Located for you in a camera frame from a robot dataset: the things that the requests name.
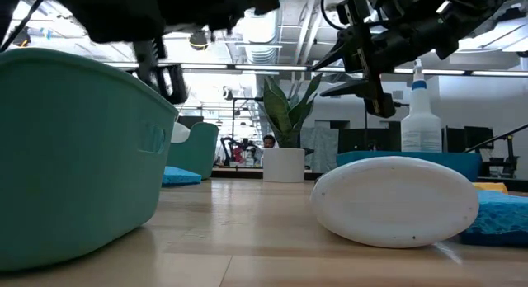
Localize grey curtain panel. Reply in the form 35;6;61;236
300;126;340;168

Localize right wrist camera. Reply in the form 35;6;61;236
335;0;373;27

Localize blue tray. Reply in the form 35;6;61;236
336;150;483;183

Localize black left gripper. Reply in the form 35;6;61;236
51;0;281;106

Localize background robot arms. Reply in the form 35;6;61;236
219;135;260;167

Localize black ceiling cable reel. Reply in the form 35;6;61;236
188;29;210;52
10;26;33;48

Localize small teal plastic bin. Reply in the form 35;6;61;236
0;47;180;272

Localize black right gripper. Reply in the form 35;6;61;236
311;18;422;118

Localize corrugated silver air duct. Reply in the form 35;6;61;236
241;8;285;66

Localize green snake plant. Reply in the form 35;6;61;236
257;72;324;150

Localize long ceiling light bar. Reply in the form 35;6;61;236
102;61;528;78

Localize white lotion bottle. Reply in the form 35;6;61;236
309;155;481;250

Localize white spray bottle blue collar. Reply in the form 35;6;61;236
400;59;444;153

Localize black monitors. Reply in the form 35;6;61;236
443;125;495;153

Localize blue sponge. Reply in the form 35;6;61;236
162;166;204;187
459;190;528;247

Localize yellow cloth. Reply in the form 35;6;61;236
472;181;510;195

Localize black tripod stand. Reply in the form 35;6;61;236
464;121;528;179

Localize large teal plastic bin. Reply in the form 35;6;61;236
166;121;220;181

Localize white plant pot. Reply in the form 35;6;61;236
262;147;307;184

